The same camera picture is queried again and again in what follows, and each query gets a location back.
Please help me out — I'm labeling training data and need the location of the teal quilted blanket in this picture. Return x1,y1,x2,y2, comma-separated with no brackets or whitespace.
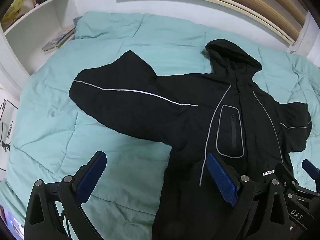
0,12,320,240

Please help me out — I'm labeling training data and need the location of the white printed bag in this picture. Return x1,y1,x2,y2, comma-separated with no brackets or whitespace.
0,84,20,180

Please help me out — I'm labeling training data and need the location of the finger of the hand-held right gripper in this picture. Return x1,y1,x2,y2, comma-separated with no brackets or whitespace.
302,159,320,188
276,163,299,193

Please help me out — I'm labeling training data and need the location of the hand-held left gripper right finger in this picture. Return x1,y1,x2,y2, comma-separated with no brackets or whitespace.
204,152,292,240

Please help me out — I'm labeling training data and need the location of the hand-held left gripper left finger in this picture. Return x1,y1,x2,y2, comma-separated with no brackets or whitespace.
24,151,107,240

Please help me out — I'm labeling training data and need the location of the white shelf unit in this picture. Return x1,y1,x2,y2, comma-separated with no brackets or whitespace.
0,0,78,90

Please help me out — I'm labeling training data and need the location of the purple patterned object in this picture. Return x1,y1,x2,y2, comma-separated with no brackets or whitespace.
0,204,27,239

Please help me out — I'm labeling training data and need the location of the black hooded jacket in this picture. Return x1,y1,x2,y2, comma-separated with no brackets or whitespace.
69,39,312,240

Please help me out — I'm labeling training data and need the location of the yellow-green plush toy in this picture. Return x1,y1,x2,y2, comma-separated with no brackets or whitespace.
1,0,27,25

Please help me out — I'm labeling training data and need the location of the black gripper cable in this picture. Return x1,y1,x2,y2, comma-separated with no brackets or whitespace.
59,209,74,240

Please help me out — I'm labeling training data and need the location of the stack of books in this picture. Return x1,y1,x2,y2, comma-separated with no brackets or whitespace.
42,27,76,53

